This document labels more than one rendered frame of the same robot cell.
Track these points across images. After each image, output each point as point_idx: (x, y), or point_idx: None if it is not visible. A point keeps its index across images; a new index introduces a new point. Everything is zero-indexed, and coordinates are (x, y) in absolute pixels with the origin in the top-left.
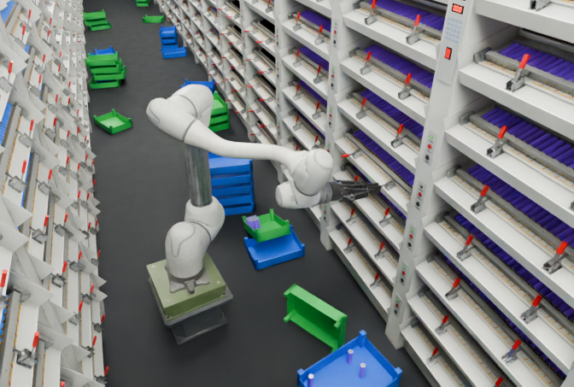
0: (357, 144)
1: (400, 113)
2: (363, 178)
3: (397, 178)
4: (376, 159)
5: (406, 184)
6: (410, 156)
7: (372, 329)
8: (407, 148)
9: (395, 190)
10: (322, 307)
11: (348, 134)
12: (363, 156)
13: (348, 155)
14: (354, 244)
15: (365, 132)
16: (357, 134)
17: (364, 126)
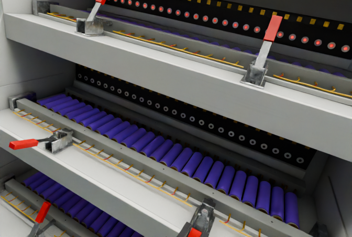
0: (57, 120)
1: (190, 37)
2: (56, 206)
3: (213, 192)
4: (124, 148)
5: (249, 206)
6: (337, 108)
7: None
8: (292, 90)
9: (226, 235)
10: None
11: (24, 101)
12: (77, 147)
13: (33, 144)
14: None
15: (106, 70)
16: (51, 102)
17: (111, 45)
